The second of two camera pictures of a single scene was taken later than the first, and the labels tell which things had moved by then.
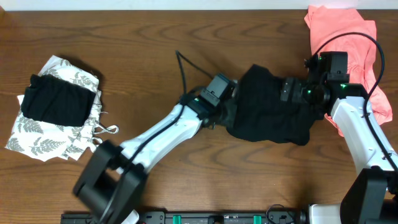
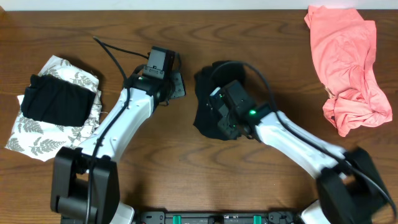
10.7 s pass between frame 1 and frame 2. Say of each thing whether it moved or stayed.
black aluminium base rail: stayed
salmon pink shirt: stayed
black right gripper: moved
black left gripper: moved
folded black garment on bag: stayed
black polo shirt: moved
